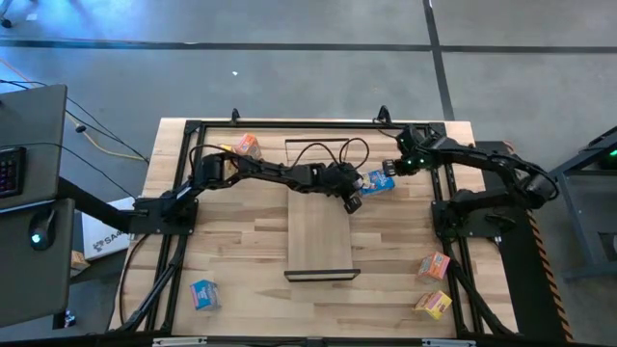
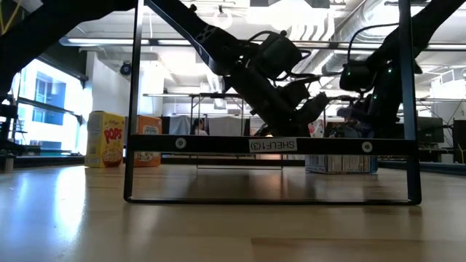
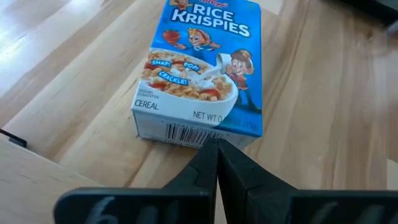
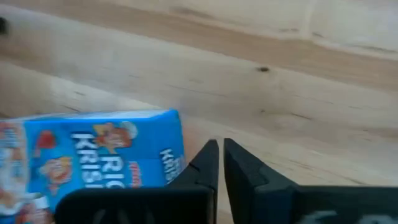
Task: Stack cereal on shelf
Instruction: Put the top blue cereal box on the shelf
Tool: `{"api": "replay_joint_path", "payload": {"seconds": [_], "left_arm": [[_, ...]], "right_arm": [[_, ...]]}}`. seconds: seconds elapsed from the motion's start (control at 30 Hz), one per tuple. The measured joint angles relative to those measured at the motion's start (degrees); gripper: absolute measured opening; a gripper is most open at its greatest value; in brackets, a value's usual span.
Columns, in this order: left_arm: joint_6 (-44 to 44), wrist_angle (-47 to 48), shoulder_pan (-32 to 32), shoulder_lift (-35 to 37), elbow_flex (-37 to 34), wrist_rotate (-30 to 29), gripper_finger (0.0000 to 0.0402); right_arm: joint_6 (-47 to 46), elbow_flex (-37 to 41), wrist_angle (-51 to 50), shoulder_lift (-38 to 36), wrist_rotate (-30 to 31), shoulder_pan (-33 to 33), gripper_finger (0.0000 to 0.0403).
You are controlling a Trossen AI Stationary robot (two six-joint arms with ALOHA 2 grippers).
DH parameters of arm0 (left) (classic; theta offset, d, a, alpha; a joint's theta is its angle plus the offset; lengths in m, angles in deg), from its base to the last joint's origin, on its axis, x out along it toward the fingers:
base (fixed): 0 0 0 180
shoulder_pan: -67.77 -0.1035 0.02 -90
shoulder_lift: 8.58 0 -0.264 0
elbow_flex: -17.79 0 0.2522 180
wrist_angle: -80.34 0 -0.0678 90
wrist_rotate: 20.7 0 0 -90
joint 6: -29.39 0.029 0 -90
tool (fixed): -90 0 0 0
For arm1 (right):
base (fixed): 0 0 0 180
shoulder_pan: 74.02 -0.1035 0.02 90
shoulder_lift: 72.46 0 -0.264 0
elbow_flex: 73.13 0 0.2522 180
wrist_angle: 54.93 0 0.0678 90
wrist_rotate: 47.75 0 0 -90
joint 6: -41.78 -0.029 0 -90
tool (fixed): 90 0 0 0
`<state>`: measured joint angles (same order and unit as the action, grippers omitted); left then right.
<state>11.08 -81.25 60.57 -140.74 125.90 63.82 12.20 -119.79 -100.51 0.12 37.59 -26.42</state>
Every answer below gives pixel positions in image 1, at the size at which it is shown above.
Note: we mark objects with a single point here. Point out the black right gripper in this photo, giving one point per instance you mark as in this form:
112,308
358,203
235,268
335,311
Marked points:
412,154

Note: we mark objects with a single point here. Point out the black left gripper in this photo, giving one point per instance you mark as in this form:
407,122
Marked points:
343,180

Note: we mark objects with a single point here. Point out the blue cereal box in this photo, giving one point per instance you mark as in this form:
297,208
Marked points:
378,183
205,294

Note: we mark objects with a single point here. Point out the wooden tray board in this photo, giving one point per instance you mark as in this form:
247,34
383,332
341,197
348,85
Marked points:
318,231

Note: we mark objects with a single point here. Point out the orange cereal box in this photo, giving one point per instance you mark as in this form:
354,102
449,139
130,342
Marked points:
247,143
434,266

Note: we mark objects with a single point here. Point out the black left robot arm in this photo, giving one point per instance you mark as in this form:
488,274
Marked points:
270,171

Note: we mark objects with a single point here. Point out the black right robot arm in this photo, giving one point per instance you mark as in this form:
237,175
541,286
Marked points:
482,156

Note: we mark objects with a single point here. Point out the black table clamp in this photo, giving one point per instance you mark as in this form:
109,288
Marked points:
235,115
384,114

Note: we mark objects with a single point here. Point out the black mat with hazard stripes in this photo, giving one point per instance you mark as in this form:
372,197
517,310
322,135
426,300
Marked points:
520,289

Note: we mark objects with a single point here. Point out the grey metal cart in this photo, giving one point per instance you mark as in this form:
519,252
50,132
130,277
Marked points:
573,231

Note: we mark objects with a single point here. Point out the white cardboard box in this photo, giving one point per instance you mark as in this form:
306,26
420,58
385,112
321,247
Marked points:
103,241

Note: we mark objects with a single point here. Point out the black diagonal support beam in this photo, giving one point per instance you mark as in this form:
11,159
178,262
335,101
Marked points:
91,205

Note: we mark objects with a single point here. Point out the small brown cardboard box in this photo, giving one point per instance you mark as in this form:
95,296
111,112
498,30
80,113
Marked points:
79,260

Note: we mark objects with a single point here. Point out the black computer mouse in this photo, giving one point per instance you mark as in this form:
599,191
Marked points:
42,229

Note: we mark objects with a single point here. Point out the metal desk foot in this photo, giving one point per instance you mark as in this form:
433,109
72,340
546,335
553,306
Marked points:
65,319

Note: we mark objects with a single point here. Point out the grey desk top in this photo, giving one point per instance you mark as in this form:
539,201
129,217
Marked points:
34,120

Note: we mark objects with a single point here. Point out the black keyboard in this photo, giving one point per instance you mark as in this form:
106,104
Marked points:
10,171

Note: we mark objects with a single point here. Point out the black aluminium table frame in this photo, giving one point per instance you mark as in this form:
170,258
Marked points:
217,125

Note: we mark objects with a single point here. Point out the silver metal bracket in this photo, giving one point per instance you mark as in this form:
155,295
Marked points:
179,341
448,343

